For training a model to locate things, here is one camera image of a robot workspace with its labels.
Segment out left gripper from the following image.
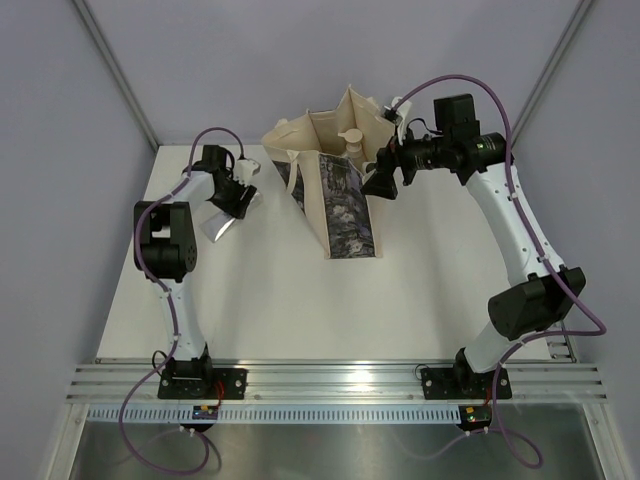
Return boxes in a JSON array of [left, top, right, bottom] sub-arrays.
[[209, 171, 256, 220]]

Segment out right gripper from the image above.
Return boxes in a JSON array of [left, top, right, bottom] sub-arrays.
[[362, 122, 452, 201]]

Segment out silver squeeze tube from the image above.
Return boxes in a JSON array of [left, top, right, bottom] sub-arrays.
[[200, 191, 263, 243]]

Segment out cream canvas tote bag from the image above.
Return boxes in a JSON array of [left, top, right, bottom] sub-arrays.
[[261, 86, 394, 259]]

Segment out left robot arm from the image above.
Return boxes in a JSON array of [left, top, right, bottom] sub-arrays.
[[133, 145, 260, 402]]

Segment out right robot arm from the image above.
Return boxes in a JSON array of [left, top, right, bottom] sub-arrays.
[[362, 94, 586, 400]]

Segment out beige pump bottle in bag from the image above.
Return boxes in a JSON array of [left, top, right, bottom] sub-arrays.
[[338, 128, 366, 167]]

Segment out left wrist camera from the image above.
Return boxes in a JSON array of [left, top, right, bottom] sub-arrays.
[[233, 158, 261, 186]]

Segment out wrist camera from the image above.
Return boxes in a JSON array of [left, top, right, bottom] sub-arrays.
[[381, 96, 412, 141], [233, 158, 261, 186]]

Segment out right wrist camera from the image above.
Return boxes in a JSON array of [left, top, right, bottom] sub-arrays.
[[381, 96, 412, 141]]

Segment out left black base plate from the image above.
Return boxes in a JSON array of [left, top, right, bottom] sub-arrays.
[[157, 368, 248, 400]]

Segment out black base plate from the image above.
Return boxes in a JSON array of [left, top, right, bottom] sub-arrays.
[[157, 368, 248, 400], [419, 366, 513, 400]]

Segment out aluminium frame post left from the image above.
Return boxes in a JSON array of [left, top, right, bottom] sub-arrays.
[[69, 0, 160, 153]]

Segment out aluminium frame post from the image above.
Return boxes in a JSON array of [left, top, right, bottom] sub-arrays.
[[512, 0, 599, 146], [69, 0, 160, 153]]

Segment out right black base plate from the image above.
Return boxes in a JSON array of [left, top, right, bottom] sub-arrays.
[[419, 366, 513, 400]]

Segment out aluminium mounting rail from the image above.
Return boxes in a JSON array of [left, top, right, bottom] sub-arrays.
[[66, 361, 607, 404]]

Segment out white slotted cable duct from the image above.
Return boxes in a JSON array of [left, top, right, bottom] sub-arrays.
[[87, 403, 461, 425]]

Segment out aluminium frame post right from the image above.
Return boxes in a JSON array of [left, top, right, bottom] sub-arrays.
[[512, 0, 599, 146]]

